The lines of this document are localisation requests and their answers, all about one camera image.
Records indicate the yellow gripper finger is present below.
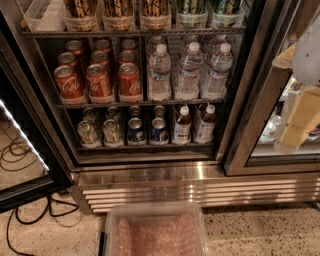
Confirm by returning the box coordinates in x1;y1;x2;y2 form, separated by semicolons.
272;44;297;69
273;87;320;154

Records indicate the water bottle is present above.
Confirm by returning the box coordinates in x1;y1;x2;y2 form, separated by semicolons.
148;44;171;101
175;42;203;100
201;43;233;100

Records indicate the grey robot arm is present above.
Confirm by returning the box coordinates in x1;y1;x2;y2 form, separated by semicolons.
272;15;320;154

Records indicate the right fridge glass door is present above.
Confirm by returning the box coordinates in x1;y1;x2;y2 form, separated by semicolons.
224;0;320;176

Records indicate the top shelf right green can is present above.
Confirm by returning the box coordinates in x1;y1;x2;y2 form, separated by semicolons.
211;0;245;28

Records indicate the shelf green can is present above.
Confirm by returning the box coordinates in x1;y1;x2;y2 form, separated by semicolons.
176;0;208;29
211;0;245;28

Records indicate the right brown tea bottle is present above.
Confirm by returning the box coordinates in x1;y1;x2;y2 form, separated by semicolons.
194;104;216;144

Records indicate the brown tea bottle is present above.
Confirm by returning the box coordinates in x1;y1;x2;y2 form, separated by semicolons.
194;104;216;144
173;105;192;145

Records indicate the top shelf left green can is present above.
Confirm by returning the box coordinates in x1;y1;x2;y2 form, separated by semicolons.
176;0;208;29

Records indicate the stainless steel fridge base grille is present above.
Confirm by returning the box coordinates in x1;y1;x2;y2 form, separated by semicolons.
70;162;320;215

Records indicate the left brown tea bottle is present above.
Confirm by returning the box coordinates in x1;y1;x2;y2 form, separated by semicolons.
173;105;192;145

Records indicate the shelf brown can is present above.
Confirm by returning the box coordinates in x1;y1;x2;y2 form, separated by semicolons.
140;0;171;30
102;0;135;31
63;0;98;32

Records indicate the top shelf left brown can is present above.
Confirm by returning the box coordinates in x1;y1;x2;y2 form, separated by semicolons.
63;0;98;32

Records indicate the empty clear shelf tray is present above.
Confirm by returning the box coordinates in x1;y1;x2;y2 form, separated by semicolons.
24;0;65;32

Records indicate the open fridge glass door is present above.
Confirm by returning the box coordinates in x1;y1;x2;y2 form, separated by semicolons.
0;13;71;213

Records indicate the front right blue pepsi can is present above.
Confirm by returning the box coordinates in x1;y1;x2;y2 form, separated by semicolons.
151;117;168;145

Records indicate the blue pepsi can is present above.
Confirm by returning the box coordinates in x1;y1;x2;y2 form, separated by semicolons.
127;118;146;145
151;117;168;145

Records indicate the front right cola can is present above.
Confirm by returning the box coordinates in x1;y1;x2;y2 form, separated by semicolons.
119;63;143;103

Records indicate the cola can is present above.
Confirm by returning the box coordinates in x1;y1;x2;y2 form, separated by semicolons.
121;39;138;52
86;64;113;104
94;39;112;53
91;51;110;66
57;52;79;72
54;65;85;105
119;63;143;103
119;51;137;65
65;40;85;56

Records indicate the back right cola can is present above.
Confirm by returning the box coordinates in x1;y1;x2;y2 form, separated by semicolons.
121;39;138;52

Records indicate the middle right cola can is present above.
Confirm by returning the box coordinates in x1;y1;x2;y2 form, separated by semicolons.
119;51;137;65

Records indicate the front left blue pepsi can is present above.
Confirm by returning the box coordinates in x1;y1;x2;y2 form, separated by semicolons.
127;118;146;145

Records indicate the back centre cola can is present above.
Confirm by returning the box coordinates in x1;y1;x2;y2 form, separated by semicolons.
94;39;112;53

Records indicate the middle centre cola can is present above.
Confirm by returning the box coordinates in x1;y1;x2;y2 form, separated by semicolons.
91;51;110;66

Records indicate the front middle cola can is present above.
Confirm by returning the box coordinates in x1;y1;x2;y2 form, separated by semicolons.
86;64;113;104

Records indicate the green soda can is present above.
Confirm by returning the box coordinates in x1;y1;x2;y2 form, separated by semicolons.
103;119;123;147
77;120;101;148

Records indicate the clear plastic storage bin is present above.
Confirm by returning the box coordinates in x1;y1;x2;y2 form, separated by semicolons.
101;202;209;256

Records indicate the back left cola can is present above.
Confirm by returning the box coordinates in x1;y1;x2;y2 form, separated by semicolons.
65;40;85;56

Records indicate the front left green soda can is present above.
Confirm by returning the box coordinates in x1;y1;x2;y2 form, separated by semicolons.
77;120;101;148

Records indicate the front left cola can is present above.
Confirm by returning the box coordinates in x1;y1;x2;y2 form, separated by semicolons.
54;65;85;105

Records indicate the middle left cola can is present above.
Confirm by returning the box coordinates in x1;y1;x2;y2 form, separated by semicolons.
57;52;79;72

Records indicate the black floor cable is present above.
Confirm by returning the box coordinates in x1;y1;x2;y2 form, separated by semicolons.
5;194;80;256

